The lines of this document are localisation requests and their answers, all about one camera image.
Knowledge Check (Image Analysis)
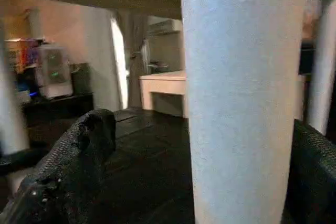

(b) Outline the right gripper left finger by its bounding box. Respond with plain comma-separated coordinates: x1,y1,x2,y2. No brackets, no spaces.
0,109,118,224

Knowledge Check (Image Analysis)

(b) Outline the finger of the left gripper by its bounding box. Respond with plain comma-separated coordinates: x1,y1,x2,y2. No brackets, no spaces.
0,147,51,176

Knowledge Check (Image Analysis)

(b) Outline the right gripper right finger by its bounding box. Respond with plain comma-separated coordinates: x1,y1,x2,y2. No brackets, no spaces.
283,119,336,224

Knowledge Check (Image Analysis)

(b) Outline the white appliance with green light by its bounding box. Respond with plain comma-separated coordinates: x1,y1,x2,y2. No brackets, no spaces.
35,45,75,100

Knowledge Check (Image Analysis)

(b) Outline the grey curtain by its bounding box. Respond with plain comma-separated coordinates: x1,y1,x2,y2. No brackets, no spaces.
117,11,152,110

